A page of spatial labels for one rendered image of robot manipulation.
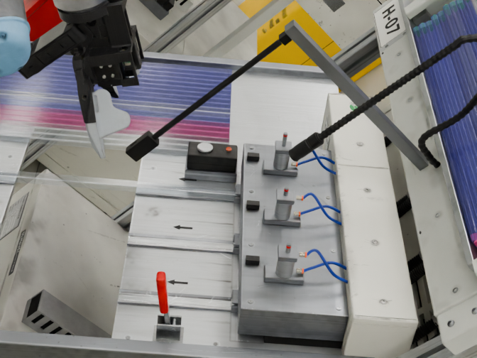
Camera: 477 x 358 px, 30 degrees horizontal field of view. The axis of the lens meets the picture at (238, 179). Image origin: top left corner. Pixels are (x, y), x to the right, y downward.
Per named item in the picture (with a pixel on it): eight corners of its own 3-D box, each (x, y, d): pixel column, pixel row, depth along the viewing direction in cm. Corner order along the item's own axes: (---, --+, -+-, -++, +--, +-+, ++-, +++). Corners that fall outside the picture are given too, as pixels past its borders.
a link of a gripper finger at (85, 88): (92, 122, 116) (84, 55, 116) (81, 123, 116) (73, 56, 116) (101, 122, 121) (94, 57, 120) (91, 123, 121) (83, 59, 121)
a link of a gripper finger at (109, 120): (132, 155, 117) (123, 85, 117) (89, 160, 118) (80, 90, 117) (137, 154, 120) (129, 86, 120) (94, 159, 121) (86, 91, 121)
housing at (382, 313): (334, 391, 115) (353, 317, 107) (315, 160, 154) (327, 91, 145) (395, 395, 116) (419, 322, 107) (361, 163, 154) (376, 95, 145)
